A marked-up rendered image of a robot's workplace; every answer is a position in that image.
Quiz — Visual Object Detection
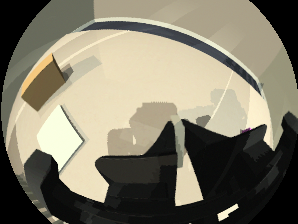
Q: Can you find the orange rectangular block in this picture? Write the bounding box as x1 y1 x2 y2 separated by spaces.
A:
20 52 65 112

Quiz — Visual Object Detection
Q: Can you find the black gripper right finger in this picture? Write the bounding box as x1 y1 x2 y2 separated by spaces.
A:
181 119 267 200

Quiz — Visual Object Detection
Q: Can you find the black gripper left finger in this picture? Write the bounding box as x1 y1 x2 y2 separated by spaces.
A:
94 120 178 198

